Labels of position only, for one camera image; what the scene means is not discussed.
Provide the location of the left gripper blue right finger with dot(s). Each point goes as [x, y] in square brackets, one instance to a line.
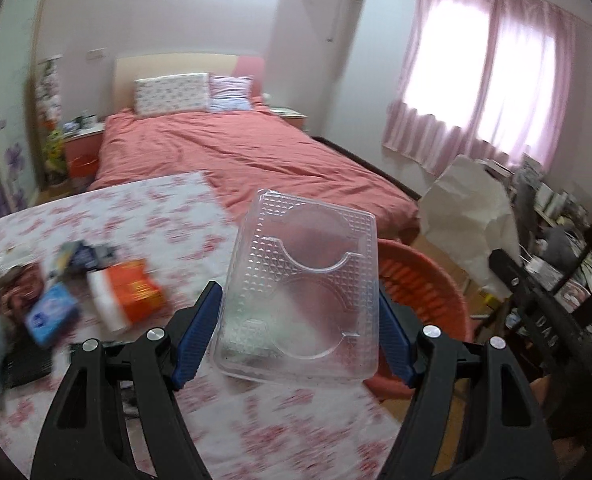
[398, 331]

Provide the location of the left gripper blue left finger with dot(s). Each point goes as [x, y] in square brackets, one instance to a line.
[190, 332]

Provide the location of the orange white snack bag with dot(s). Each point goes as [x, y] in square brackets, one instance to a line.
[124, 294]

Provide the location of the clear plastic tray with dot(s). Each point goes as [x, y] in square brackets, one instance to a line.
[301, 297]

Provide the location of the blue tissue pack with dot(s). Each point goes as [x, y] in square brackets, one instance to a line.
[51, 315]

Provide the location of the black mesh mat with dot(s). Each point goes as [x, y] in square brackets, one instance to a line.
[26, 363]

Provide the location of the cluttered desk shelf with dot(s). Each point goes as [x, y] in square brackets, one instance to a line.
[548, 250]

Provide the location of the orange plastic laundry basket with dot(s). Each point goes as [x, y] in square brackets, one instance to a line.
[414, 280]

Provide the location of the pink floral tablecloth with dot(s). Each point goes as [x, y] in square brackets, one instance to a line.
[132, 255]

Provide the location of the navy yellow small wrapper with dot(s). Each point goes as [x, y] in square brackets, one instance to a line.
[79, 257]

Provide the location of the white paper bag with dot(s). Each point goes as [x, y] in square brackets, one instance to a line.
[467, 215]

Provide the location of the brown knitted scrunchie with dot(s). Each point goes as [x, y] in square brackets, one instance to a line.
[18, 297]

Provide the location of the pink left nightstand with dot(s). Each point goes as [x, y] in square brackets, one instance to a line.
[82, 151]

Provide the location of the pink nightstand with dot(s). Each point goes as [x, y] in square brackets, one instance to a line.
[292, 117]
[82, 151]

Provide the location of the bed with coral duvet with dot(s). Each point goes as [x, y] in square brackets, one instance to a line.
[238, 152]

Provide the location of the stuffed toys hanging column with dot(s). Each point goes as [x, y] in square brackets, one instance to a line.
[49, 116]

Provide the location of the pink right nightstand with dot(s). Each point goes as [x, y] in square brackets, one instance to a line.
[292, 117]

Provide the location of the floral sliding wardrobe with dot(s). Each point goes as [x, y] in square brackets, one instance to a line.
[18, 177]

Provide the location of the striped pink pillow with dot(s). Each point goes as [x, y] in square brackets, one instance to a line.
[230, 93]

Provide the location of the white floral pillow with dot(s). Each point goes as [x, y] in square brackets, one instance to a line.
[171, 94]

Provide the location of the pink window curtain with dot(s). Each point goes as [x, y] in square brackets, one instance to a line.
[483, 79]

